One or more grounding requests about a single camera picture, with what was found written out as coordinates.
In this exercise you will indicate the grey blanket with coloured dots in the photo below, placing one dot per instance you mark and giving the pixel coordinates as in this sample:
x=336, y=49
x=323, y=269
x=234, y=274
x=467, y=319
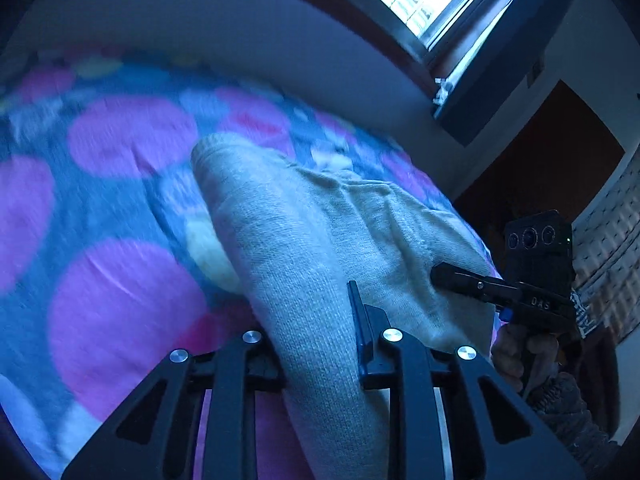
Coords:
x=110, y=285

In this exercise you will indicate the patterned grey cloth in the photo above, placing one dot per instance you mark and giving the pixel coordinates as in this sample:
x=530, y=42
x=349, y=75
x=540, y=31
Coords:
x=610, y=260

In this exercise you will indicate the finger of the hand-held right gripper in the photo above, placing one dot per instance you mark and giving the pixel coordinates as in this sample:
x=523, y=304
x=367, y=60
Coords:
x=465, y=280

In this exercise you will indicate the wall switch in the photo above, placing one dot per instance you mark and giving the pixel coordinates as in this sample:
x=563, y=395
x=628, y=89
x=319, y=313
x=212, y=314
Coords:
x=535, y=72

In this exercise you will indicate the beige knit garment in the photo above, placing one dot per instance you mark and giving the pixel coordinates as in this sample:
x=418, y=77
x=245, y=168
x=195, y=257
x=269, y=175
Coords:
x=310, y=260

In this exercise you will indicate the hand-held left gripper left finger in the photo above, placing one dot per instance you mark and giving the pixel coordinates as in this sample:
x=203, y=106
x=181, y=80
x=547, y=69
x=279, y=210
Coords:
x=250, y=360

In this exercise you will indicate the dark blue curtain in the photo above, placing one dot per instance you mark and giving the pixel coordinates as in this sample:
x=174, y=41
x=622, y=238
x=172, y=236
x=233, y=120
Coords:
x=500, y=95

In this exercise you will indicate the person's right hand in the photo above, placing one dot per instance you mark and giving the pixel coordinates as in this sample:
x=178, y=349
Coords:
x=507, y=357

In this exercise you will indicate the dark brown door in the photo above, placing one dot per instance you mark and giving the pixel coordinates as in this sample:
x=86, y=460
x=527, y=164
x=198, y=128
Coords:
x=540, y=170

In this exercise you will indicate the person's right forearm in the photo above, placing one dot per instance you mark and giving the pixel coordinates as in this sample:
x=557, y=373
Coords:
x=570, y=420

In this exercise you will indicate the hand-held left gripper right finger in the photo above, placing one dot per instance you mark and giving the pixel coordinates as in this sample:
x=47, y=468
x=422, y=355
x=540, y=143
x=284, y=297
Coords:
x=358, y=330

